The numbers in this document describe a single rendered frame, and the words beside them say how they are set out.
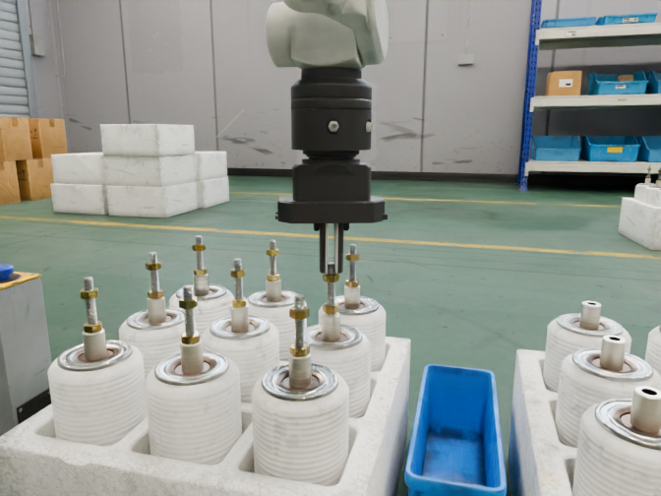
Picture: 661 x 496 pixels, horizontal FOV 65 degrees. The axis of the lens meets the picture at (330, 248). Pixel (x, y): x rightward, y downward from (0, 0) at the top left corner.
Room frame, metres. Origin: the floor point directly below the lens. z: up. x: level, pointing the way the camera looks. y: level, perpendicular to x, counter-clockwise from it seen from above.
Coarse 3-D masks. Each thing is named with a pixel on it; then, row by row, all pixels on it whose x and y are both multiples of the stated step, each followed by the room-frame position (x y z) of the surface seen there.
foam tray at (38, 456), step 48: (384, 384) 0.60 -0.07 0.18; (48, 432) 0.51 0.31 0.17; (144, 432) 0.49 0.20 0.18; (384, 432) 0.50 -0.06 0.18; (0, 480) 0.47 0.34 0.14; (48, 480) 0.45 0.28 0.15; (96, 480) 0.44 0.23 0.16; (144, 480) 0.43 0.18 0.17; (192, 480) 0.42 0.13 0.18; (240, 480) 0.41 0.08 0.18; (288, 480) 0.41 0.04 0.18; (384, 480) 0.50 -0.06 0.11
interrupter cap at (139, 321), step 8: (144, 312) 0.66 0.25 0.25; (168, 312) 0.66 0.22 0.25; (176, 312) 0.66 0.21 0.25; (184, 312) 0.66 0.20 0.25; (128, 320) 0.63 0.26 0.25; (136, 320) 0.63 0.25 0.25; (144, 320) 0.64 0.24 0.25; (168, 320) 0.64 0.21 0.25; (176, 320) 0.63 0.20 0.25; (184, 320) 0.64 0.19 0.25; (136, 328) 0.61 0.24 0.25; (144, 328) 0.60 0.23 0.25; (152, 328) 0.60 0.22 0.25; (160, 328) 0.61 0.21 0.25
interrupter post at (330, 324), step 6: (324, 312) 0.59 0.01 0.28; (324, 318) 0.57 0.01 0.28; (330, 318) 0.57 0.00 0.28; (336, 318) 0.57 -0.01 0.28; (324, 324) 0.57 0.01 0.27; (330, 324) 0.57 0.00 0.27; (336, 324) 0.57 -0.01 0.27; (324, 330) 0.57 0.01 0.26; (330, 330) 0.57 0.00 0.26; (336, 330) 0.57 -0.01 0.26; (324, 336) 0.57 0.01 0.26; (330, 336) 0.57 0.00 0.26; (336, 336) 0.57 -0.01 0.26
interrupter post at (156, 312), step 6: (150, 300) 0.63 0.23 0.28; (156, 300) 0.63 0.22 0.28; (162, 300) 0.64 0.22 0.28; (150, 306) 0.63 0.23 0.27; (156, 306) 0.63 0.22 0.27; (162, 306) 0.64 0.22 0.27; (150, 312) 0.63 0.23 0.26; (156, 312) 0.63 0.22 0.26; (162, 312) 0.64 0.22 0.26; (150, 318) 0.63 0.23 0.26; (156, 318) 0.63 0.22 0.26; (162, 318) 0.64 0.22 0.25
